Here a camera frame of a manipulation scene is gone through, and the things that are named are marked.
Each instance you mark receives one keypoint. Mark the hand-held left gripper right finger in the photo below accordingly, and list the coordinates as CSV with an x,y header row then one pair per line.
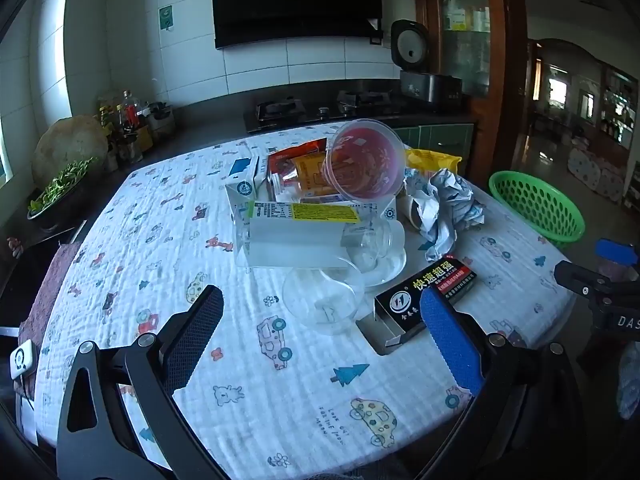
x,y
452,340

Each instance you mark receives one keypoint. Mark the black rice cooker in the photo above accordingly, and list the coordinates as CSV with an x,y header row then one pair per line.
x,y
425,87

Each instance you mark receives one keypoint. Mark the green kitchen cabinets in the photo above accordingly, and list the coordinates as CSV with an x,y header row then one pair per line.
x,y
450,135

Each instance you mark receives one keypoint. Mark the black cardboard box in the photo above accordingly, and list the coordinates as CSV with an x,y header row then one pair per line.
x,y
425,290

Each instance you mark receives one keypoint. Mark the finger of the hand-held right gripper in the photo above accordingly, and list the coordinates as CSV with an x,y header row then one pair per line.
x,y
585,280
617,251

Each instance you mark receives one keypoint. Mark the black gas stove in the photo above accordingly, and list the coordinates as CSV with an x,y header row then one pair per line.
x,y
320,110

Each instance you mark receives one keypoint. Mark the green wall sticker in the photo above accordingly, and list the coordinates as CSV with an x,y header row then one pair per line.
x,y
166,17

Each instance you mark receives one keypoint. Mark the clear plastic cup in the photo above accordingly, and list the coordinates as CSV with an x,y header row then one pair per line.
x,y
320,305

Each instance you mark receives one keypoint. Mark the wooden glass door cabinet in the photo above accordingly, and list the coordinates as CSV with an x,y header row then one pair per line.
x,y
505,60

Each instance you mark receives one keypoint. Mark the pink tinted plastic tub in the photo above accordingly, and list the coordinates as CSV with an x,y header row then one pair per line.
x,y
365,160

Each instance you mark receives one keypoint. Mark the bowl of green vegetables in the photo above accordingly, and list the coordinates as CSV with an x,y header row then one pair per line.
x,y
60,180

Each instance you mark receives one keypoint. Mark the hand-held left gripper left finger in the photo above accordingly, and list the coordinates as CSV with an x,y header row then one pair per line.
x,y
195,330

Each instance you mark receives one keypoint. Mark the black range hood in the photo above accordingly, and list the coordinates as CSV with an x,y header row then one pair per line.
x,y
300,0

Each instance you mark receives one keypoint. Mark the group of condiment bottles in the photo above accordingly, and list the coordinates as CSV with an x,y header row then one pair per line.
x,y
127,115

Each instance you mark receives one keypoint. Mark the white paper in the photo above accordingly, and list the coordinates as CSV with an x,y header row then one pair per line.
x,y
445,200

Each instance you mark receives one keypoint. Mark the purple towel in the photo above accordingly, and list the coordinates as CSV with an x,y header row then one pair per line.
x,y
45,290

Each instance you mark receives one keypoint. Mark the yellow snack bag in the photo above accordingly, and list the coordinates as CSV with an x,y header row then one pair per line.
x,y
430,160

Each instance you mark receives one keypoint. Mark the orange label drink bottle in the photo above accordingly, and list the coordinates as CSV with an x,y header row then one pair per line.
x,y
310,172

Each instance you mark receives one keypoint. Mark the white dotted fabric box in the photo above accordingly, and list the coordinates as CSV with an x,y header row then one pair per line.
x,y
595,175

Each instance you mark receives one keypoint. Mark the printed cartoon blanket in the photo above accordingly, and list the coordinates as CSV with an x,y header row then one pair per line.
x,y
250,360

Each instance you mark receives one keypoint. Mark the white power adapter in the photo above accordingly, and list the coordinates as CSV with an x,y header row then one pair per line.
x,y
22,360

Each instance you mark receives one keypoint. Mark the green plastic basket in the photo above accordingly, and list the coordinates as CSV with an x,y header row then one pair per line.
x,y
560,210

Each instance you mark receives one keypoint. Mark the round wooden chopping board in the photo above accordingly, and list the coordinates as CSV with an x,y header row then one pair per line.
x,y
65,145

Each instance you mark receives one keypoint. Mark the blue white milk carton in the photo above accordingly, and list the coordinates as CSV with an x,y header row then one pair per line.
x,y
245,185

